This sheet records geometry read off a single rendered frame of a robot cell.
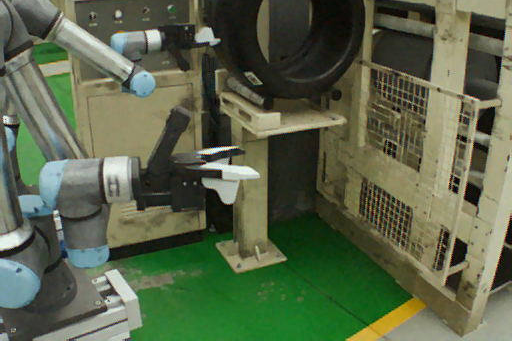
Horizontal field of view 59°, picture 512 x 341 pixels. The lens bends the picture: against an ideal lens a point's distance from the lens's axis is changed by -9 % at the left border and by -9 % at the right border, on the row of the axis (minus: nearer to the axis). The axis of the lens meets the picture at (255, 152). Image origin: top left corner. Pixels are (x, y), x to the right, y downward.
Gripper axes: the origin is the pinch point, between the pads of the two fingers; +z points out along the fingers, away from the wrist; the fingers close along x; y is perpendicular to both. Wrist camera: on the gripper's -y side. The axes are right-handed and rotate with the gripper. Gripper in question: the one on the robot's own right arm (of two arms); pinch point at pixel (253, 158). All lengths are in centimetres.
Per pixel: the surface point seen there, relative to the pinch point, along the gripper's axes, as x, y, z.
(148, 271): -134, 89, -31
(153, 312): -103, 93, -28
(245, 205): -131, 58, 16
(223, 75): -118, -3, 7
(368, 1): -128, -33, 73
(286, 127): -90, 14, 26
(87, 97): -132, 5, -50
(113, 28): -136, -24, -37
